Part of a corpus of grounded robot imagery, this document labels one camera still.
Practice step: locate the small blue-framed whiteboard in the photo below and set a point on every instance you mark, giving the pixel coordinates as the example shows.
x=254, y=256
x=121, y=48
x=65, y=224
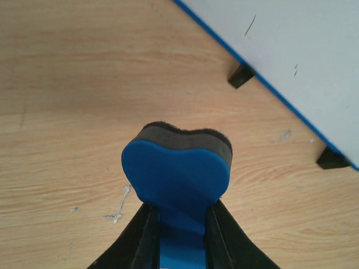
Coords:
x=306, y=52

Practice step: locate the blue whiteboard eraser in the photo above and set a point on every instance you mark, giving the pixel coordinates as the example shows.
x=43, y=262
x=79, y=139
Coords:
x=181, y=173

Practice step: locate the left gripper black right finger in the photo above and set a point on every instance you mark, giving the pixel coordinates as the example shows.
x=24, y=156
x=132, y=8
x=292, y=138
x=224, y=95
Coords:
x=227, y=245

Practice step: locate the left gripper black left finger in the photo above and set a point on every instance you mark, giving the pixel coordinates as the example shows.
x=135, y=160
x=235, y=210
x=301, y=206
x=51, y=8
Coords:
x=137, y=247

